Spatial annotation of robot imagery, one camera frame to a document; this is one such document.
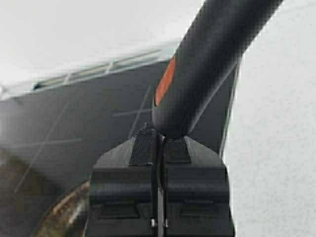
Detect steel frying pan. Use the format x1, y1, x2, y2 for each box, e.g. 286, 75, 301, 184
33, 181, 90, 237

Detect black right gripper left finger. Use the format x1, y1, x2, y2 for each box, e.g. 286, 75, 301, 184
84, 128, 158, 237

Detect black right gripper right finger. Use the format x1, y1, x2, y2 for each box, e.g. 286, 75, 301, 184
163, 137, 235, 237

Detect black spatula orange accent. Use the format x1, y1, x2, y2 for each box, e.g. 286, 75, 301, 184
152, 0, 281, 139

